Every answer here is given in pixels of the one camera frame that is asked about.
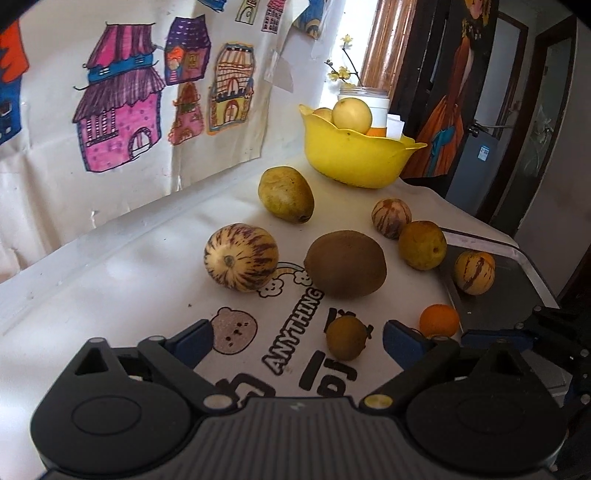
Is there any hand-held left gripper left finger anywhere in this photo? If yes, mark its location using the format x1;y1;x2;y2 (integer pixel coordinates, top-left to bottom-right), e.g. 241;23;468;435
62;318;236;414

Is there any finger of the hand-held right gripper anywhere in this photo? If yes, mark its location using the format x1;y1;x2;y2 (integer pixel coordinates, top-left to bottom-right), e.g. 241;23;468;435
462;305;591;367

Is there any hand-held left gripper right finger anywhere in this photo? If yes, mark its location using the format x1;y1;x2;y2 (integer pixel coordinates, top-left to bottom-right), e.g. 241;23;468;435
358;320;536;414

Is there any metal tray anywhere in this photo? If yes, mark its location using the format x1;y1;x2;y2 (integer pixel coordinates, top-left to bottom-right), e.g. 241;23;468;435
436;228;572;394

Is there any small yellow striped pepino melon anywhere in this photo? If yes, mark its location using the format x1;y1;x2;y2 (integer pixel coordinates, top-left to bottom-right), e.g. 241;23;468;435
453;250;496;295

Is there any yellow-green mango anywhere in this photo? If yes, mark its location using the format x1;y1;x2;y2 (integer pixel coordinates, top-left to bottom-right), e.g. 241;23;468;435
257;165;315;225

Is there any small orange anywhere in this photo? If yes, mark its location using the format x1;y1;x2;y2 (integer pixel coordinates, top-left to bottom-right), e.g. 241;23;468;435
419;303;461;339

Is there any small brown kiwi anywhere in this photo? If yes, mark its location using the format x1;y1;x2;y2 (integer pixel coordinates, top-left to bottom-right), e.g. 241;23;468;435
325;315;370;362

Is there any white printed tablecloth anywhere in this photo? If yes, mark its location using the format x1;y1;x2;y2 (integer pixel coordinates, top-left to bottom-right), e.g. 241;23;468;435
0;154;525;418

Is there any large striped pepino melon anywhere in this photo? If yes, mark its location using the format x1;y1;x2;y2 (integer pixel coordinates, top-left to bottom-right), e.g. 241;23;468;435
204;224;280;292

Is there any large brown kiwi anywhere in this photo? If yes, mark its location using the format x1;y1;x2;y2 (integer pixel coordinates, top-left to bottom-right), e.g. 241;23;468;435
303;230;388;299

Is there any round yellow-green fruit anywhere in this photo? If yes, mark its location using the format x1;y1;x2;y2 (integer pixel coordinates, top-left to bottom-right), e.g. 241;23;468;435
398;220;448;271

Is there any brown striped pepino melon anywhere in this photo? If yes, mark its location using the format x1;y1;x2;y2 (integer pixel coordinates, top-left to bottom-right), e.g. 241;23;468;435
372;198;413;240

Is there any yellow plastic bowl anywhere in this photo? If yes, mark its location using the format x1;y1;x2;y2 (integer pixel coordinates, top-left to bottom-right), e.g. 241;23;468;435
298;104;428;190

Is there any small white box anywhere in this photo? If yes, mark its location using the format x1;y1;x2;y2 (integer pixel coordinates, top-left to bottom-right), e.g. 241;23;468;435
386;113;406;142

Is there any pale yellow apple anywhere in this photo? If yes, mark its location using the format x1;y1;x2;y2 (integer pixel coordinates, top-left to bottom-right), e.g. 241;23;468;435
332;97;373;136

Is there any white jar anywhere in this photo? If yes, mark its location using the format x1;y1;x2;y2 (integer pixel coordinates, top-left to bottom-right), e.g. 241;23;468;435
337;86;391;128

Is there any orange robed figure painting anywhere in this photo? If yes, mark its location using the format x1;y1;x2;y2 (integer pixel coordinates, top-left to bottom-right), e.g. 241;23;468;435
401;0;500;180

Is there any grey door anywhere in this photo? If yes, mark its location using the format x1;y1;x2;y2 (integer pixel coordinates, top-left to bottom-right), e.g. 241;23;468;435
444;13;531;219

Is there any yellow flower twig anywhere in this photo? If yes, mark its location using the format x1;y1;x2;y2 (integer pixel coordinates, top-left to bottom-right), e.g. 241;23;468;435
325;34;361;88

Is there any clear tape strip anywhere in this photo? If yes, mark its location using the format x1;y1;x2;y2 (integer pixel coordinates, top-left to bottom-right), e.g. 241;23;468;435
267;48;297;94

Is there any metal door handle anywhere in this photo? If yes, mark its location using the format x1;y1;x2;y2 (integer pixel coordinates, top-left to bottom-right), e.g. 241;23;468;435
467;118;514;138

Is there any house drawings wall poster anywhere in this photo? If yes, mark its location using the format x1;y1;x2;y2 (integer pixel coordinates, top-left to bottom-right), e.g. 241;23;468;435
0;0;298;197

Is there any blue-edged wall drawing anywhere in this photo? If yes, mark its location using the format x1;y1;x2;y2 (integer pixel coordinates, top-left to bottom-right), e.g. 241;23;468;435
292;0;334;41

